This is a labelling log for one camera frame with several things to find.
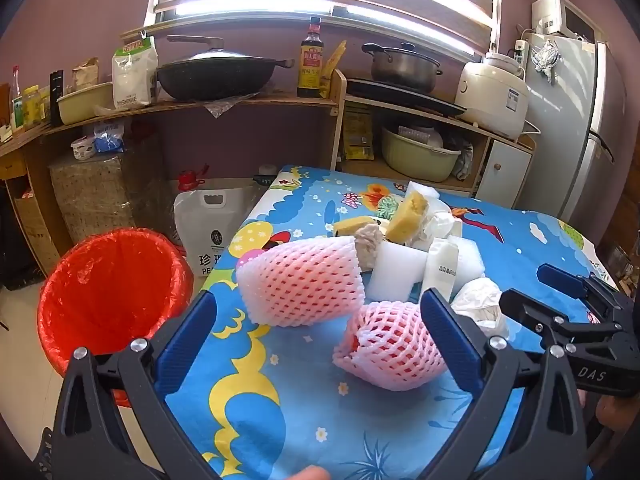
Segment plastic wrapped woven crate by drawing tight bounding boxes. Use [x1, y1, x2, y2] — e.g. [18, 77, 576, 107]
[47, 152, 166, 246]

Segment black induction cooker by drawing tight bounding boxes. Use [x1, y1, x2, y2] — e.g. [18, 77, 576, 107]
[345, 77, 468, 120]

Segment small white bottle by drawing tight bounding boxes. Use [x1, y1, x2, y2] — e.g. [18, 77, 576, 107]
[422, 237, 460, 303]

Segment small yellow sponge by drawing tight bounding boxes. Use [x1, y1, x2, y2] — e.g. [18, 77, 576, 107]
[332, 216, 381, 237]

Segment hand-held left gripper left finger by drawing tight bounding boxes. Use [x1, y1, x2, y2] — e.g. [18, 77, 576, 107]
[50, 290, 231, 480]

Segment large yellow sponge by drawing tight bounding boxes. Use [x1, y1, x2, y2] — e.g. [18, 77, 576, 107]
[385, 191, 430, 246]

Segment large pale green basin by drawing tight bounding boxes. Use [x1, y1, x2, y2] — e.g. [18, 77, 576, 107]
[381, 125, 463, 183]

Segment white plastic wrapper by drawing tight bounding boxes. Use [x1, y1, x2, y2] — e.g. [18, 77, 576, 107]
[417, 210, 463, 253]

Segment yellow seasoning packet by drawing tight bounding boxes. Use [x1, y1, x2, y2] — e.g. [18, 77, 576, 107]
[320, 40, 347, 100]

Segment blue and white salt bag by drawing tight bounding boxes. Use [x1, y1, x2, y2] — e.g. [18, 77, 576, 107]
[92, 122, 126, 155]

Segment brown paper bag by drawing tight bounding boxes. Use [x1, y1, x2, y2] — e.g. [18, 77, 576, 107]
[71, 56, 101, 92]

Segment person's right hand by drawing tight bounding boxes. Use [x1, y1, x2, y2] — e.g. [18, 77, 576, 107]
[577, 389, 640, 461]

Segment dark patterned cloth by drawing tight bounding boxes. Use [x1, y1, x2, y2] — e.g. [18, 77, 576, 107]
[37, 427, 56, 480]

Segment person's left hand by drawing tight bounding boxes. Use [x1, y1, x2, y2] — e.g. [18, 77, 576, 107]
[284, 465, 332, 480]

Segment grey plastic bag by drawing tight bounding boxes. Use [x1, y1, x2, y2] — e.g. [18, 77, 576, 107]
[452, 142, 473, 181]

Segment clear oil jug red cap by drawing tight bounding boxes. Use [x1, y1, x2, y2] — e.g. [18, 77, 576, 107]
[177, 162, 208, 193]

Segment white paper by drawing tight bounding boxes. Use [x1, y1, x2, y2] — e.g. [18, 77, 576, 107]
[450, 277, 510, 341]

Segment white rice bag with handle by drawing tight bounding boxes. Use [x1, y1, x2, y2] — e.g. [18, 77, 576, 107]
[173, 185, 261, 278]

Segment white round tub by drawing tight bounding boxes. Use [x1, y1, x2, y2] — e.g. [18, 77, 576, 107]
[70, 136, 97, 161]

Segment cardboard box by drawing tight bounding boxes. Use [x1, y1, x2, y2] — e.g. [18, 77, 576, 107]
[12, 187, 63, 273]

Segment wooden desk with drawer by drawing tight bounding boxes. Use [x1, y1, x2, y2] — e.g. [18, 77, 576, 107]
[0, 120, 66, 281]

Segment white cabinet door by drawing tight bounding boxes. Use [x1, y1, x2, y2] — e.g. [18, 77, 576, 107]
[475, 139, 533, 208]

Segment white flour bag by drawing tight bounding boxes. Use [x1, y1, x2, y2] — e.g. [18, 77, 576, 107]
[111, 36, 160, 110]

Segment white microwave oven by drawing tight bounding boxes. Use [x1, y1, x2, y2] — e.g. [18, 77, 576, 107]
[531, 0, 598, 43]

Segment black flask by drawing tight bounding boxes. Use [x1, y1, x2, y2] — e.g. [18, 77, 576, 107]
[48, 69, 66, 127]

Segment wooden kitchen shelf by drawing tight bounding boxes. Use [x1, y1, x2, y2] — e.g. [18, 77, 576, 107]
[47, 67, 538, 211]

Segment yellow lidded jar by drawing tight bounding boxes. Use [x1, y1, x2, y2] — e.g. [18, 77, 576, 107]
[21, 85, 42, 128]

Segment blue cartoon printed tablecloth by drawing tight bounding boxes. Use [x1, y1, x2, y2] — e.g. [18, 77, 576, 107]
[165, 164, 621, 480]

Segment white rice cooker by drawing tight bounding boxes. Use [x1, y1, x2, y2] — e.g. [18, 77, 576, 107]
[454, 51, 531, 142]

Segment pink foam net with red inside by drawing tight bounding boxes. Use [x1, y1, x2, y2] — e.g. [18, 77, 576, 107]
[332, 301, 451, 392]

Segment black wok with lid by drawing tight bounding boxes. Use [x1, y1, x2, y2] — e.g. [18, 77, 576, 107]
[156, 35, 296, 102]

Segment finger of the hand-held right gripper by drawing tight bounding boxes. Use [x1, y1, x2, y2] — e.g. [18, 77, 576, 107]
[536, 262, 626, 321]
[500, 287, 623, 348]

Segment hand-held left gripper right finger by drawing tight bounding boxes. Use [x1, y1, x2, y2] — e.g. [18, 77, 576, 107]
[420, 289, 588, 480]

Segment yellow packets in shelf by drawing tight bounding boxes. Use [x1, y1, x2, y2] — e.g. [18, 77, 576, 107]
[342, 110, 376, 161]

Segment silver refrigerator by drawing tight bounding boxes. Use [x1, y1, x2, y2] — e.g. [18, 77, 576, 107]
[517, 32, 628, 231]

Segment clear plastic sheet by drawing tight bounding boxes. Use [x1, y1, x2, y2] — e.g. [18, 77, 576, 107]
[202, 97, 251, 118]

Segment steel cooking pot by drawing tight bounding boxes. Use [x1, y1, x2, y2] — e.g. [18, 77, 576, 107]
[361, 42, 445, 95]

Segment dark soy sauce bottle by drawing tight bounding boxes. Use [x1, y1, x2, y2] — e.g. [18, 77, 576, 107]
[296, 16, 328, 99]

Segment red plastic bin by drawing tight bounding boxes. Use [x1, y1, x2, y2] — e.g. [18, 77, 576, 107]
[37, 227, 196, 406]

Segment clear plastic bag on refrigerator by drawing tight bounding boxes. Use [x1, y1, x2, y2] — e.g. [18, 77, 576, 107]
[530, 39, 563, 83]

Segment large pink foam net sleeve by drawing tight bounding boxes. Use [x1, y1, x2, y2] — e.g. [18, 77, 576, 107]
[235, 234, 363, 328]

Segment glass bottle green label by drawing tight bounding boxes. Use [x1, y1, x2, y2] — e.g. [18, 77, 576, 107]
[10, 65, 26, 131]

